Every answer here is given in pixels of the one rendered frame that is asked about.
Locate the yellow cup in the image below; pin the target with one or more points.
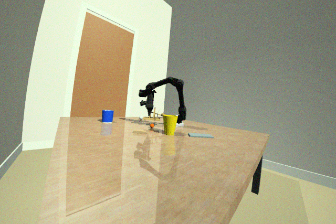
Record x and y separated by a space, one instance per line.
169 124

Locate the blue mug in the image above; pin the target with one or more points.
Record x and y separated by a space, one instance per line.
107 116

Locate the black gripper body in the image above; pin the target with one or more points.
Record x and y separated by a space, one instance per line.
150 103

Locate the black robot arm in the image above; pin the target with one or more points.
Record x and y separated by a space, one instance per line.
178 83

